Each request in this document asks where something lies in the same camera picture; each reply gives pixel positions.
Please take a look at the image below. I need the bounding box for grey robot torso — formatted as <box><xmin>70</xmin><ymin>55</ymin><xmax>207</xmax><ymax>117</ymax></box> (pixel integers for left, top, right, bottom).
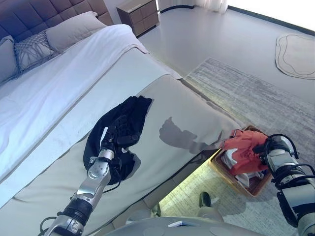
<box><xmin>105</xmin><ymin>216</ymin><xmax>259</xmax><ymax>236</ymax></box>

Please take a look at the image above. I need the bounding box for bed with grey cover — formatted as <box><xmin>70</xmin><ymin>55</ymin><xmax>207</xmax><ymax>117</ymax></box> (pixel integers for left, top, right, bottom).
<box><xmin>0</xmin><ymin>73</ymin><xmax>247</xmax><ymax>236</ymax></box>

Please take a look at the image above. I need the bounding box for large grey striped rug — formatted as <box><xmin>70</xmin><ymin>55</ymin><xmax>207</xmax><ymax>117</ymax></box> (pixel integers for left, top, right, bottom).
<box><xmin>157</xmin><ymin>58</ymin><xmax>315</xmax><ymax>236</ymax></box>

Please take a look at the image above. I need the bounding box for patterned grey cushion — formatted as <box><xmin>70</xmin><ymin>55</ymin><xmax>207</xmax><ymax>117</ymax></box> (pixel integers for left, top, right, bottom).
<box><xmin>13</xmin><ymin>31</ymin><xmax>60</xmax><ymax>72</ymax></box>

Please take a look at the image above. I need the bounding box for silver right robot leg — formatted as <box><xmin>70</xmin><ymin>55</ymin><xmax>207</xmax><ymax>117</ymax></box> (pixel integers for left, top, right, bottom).
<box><xmin>196</xmin><ymin>191</ymin><xmax>225</xmax><ymax>222</ymax></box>

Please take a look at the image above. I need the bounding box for grey pillow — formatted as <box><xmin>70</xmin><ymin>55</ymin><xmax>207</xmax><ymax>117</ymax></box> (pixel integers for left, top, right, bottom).
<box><xmin>0</xmin><ymin>35</ymin><xmax>20</xmax><ymax>83</ymax></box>
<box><xmin>45</xmin><ymin>11</ymin><xmax>108</xmax><ymax>54</ymax></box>

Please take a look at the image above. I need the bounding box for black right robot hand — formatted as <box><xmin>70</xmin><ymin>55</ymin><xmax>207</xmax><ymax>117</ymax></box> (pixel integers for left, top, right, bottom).
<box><xmin>252</xmin><ymin>139</ymin><xmax>269</xmax><ymax>155</ymax></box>

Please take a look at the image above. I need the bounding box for orange garment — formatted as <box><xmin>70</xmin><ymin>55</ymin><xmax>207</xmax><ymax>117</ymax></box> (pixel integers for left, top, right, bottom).
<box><xmin>220</xmin><ymin>129</ymin><xmax>269</xmax><ymax>176</ymax></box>

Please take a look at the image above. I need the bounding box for black garment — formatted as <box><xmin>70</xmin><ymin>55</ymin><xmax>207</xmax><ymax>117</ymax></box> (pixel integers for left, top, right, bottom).
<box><xmin>83</xmin><ymin>95</ymin><xmax>153</xmax><ymax>186</ymax></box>

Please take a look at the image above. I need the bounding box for brown wooden laundry basket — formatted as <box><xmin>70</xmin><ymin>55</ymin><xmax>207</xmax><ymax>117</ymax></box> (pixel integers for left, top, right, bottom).
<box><xmin>211</xmin><ymin>125</ymin><xmax>274</xmax><ymax>197</ymax></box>

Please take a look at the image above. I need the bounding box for tufted upholstered headboard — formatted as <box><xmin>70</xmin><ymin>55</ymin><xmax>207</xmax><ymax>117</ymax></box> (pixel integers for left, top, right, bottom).
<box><xmin>0</xmin><ymin>0</ymin><xmax>114</xmax><ymax>47</ymax></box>

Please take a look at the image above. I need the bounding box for black window frame rail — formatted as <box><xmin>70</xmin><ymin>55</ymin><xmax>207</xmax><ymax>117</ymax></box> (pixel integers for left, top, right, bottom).
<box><xmin>227</xmin><ymin>4</ymin><xmax>315</xmax><ymax>34</ymax></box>

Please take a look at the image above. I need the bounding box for small beige irregular rug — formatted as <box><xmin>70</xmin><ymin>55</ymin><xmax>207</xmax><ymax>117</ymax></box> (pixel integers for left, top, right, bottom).
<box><xmin>275</xmin><ymin>33</ymin><xmax>315</xmax><ymax>80</ymax></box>

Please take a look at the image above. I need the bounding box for white cloth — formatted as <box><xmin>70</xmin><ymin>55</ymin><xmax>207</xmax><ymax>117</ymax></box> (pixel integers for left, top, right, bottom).
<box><xmin>220</xmin><ymin>147</ymin><xmax>266</xmax><ymax>185</ymax></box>

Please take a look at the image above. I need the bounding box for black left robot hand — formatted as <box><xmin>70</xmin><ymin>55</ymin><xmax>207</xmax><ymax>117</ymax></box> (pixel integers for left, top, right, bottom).
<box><xmin>100</xmin><ymin>114</ymin><xmax>141</xmax><ymax>151</ymax></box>

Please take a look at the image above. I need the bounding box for white duvet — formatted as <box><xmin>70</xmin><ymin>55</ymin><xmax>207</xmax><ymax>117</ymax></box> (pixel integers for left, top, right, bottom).
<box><xmin>0</xmin><ymin>24</ymin><xmax>184</xmax><ymax>184</ymax></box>

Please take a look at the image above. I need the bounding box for brown wooden nightstand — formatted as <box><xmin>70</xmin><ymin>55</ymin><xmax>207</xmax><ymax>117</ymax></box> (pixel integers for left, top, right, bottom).
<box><xmin>116</xmin><ymin>0</ymin><xmax>159</xmax><ymax>37</ymax></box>

